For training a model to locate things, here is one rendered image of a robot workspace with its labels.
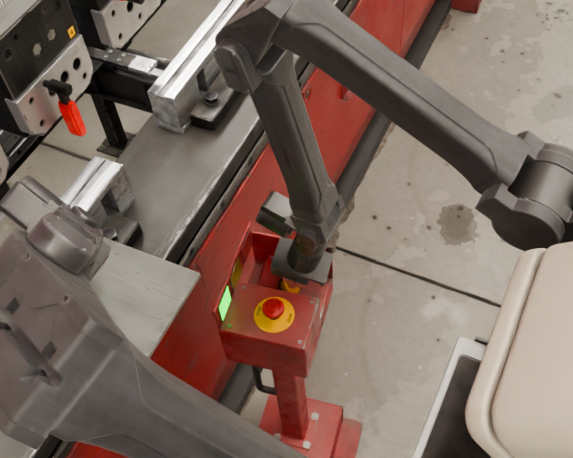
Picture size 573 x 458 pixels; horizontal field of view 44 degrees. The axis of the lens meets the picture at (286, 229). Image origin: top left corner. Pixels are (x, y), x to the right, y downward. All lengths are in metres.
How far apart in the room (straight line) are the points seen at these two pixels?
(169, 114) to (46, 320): 1.03
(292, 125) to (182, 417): 0.57
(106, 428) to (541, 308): 0.39
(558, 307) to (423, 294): 1.58
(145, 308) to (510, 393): 0.60
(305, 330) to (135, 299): 0.33
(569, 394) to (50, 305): 0.38
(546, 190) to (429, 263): 1.48
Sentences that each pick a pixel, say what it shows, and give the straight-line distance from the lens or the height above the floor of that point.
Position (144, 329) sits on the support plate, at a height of 1.00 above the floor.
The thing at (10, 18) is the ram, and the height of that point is 1.35.
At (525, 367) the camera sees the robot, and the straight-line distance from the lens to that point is 0.62.
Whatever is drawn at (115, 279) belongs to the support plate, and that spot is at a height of 1.00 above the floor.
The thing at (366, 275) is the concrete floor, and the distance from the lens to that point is 2.24.
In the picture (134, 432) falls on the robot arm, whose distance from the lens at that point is 0.43.
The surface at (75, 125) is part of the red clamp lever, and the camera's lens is 1.06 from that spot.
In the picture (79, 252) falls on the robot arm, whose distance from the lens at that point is 0.46.
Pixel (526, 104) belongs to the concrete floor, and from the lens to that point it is 2.79.
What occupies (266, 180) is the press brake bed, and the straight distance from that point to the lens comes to 1.58.
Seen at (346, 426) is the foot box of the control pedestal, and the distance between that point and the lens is 2.01.
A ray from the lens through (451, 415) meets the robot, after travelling 0.92.
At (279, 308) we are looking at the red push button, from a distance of 1.24.
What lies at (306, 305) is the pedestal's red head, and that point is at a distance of 1.28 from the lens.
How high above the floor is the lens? 1.88
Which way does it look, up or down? 53 degrees down
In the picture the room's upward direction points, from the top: 6 degrees counter-clockwise
